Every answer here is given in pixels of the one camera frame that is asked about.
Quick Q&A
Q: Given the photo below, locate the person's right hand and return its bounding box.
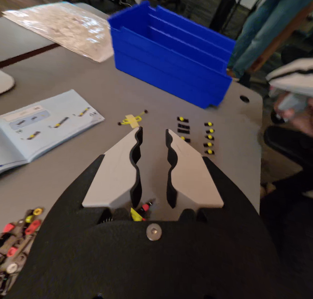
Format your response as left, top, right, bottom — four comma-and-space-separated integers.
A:
273, 101, 313, 136

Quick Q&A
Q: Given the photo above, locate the blue plastic bin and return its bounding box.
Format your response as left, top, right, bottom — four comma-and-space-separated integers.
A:
107, 0, 236, 109

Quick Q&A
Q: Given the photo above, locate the white rounded stand base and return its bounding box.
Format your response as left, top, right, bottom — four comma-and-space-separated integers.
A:
0, 70, 15, 94

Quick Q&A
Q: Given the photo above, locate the yellow red lego model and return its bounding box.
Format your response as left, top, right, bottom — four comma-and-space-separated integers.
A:
130, 199, 156, 222

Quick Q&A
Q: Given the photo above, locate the lego instruction booklet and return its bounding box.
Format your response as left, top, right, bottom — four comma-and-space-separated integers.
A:
0, 89, 105, 174

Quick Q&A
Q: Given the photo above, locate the black post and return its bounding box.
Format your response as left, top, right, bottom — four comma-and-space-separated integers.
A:
209, 0, 245, 32

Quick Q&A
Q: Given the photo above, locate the pile of loose lego pieces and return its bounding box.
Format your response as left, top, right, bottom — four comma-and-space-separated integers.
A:
0, 207, 45, 297

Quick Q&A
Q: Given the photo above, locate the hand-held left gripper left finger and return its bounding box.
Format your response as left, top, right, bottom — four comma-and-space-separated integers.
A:
82, 126, 143, 209

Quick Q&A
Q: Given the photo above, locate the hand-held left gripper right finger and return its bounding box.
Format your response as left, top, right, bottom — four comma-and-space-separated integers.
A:
165, 129, 224, 209

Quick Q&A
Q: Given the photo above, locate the person's dark clothing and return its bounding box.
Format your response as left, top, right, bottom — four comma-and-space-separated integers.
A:
259, 125, 313, 299

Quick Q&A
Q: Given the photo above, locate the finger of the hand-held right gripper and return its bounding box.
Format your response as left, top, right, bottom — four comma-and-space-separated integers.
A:
266, 57, 313, 81
268, 72, 313, 97

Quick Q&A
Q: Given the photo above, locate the yellow lego string piece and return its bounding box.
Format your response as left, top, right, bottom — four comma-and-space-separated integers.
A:
117, 110, 149, 128

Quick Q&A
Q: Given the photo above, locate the clear plastic bag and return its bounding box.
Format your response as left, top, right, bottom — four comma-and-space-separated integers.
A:
1, 1, 114, 63

